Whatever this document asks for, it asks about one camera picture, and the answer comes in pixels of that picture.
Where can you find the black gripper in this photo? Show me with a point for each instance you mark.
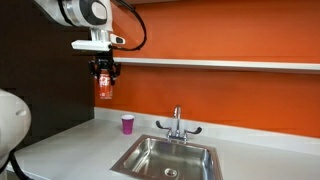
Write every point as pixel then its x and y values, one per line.
pixel 104 60

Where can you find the red soda can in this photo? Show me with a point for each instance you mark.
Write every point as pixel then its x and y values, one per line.
pixel 105 87

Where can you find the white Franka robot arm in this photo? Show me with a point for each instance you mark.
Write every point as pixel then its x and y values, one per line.
pixel 83 13

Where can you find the purple plastic cup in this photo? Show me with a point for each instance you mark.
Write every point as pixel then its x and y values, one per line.
pixel 127 125

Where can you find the dark brown cabinet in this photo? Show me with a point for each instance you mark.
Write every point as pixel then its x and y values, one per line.
pixel 43 86

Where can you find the stainless steel sink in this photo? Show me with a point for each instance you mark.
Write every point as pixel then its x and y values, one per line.
pixel 156 156

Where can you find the white counter backsplash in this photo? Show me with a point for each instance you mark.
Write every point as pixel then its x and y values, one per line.
pixel 266 136

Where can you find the white wall shelf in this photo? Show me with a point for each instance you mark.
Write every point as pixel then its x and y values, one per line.
pixel 233 64

